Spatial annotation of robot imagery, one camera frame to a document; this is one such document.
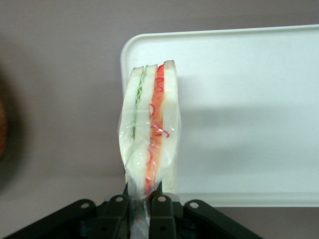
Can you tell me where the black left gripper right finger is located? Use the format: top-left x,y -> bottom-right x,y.
149,194 -> 184,239

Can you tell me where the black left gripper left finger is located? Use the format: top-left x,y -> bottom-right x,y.
95,194 -> 132,239

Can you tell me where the triangular sandwich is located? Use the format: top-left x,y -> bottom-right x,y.
117,59 -> 181,239

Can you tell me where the cream rectangular plastic tray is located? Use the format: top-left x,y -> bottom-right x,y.
120,23 -> 319,208

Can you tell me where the brown round wicker basket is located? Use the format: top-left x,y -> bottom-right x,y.
0,96 -> 11,161

